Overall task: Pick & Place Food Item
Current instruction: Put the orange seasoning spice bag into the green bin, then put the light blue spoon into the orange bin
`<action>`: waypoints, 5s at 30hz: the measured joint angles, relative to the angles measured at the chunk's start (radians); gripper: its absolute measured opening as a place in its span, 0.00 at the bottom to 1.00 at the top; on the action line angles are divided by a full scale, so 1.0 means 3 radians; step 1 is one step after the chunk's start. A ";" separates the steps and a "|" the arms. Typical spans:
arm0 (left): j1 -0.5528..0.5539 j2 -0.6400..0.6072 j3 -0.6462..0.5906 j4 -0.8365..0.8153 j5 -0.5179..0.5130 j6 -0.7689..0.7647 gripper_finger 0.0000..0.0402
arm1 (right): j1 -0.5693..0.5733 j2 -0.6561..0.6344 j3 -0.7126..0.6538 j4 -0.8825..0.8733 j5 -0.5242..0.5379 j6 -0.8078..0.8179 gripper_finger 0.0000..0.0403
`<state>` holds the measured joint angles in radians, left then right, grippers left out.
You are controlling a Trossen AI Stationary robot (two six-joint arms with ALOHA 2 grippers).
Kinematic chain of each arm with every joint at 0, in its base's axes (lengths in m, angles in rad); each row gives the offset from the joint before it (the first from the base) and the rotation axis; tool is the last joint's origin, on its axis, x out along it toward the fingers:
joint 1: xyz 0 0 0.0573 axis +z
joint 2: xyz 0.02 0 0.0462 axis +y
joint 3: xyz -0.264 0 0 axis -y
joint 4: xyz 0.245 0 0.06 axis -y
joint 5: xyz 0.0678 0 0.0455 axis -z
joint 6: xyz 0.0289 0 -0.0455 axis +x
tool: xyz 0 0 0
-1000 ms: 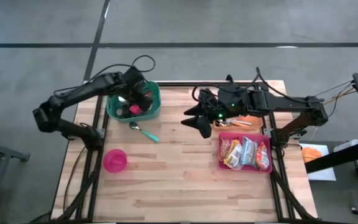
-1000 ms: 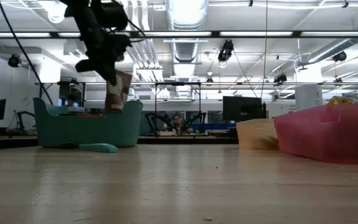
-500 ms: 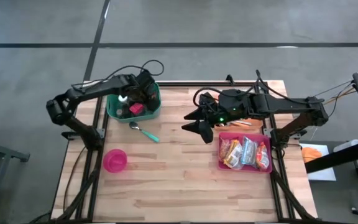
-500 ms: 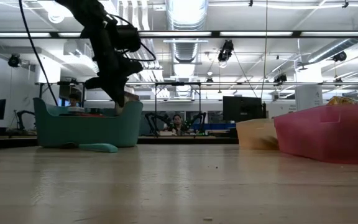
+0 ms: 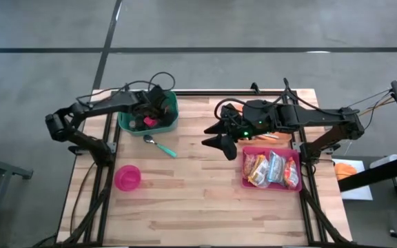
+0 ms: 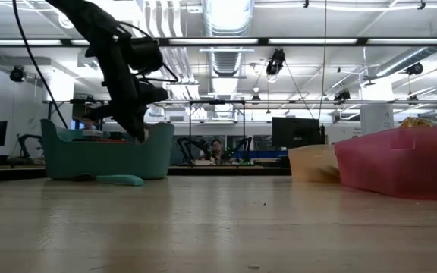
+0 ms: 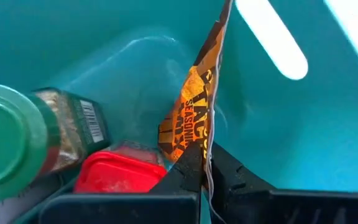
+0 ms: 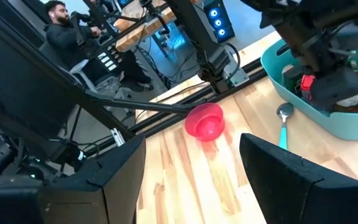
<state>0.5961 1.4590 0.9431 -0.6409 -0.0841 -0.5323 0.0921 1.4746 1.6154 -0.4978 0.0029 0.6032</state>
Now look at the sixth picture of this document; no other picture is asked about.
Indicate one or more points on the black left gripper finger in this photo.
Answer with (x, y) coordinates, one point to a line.
(137, 130)

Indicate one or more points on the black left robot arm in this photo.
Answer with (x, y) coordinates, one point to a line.
(85, 19)

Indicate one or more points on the background black robot arm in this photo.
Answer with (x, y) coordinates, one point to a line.
(241, 148)
(27, 144)
(190, 148)

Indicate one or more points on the teal plastic bin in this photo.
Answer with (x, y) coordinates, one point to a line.
(108, 159)

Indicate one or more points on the person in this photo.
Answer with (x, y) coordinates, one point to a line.
(216, 148)
(87, 123)

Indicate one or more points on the black ceiling spotlight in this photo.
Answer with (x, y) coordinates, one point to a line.
(276, 62)
(17, 74)
(415, 69)
(343, 95)

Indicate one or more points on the large black monitor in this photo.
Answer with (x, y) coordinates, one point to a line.
(298, 132)

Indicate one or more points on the orange translucent bin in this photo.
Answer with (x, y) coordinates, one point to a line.
(313, 163)

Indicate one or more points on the white round column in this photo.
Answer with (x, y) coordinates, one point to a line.
(377, 117)

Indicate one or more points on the pink plastic bin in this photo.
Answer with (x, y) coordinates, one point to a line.
(393, 167)

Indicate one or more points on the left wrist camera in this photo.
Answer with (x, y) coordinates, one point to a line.
(144, 55)

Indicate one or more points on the white rectangular duct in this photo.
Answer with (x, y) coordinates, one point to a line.
(89, 62)

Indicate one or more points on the background black frame stand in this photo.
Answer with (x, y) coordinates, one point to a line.
(211, 102)

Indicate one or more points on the round silver ventilation duct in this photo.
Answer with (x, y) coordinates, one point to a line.
(228, 22)

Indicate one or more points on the black aluminium rig frame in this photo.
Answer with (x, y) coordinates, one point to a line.
(263, 41)

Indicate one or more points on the slanted silver duct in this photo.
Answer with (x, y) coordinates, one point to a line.
(393, 66)

